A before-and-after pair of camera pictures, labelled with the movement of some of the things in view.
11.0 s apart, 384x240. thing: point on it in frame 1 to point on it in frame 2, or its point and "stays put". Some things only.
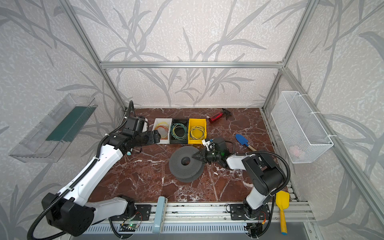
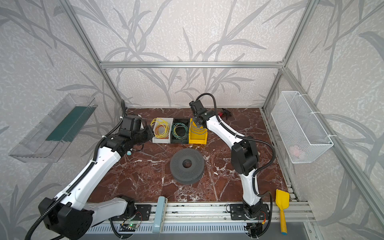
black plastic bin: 179,131 stays put
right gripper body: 205,154 to 219,112
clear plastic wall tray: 46,141 stays put
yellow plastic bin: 197,130 stays put
